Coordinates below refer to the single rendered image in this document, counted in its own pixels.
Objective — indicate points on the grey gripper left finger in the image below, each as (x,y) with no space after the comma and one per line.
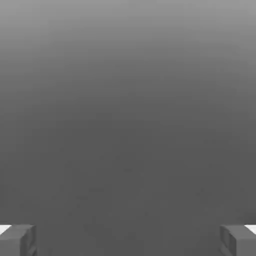
(14,242)

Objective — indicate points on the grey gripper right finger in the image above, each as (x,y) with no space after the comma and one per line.
(242,242)

